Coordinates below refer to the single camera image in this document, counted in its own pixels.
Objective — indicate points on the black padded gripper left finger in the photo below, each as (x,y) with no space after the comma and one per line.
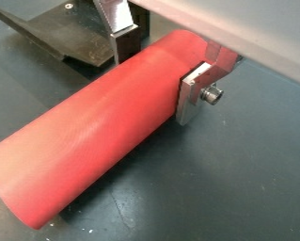
(123,31)

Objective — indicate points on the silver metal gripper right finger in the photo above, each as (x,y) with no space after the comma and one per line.
(198,84)

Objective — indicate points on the red oval cylinder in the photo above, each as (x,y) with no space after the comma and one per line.
(57,154)

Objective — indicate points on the black cradle fixture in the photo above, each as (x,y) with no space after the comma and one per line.
(71,31)

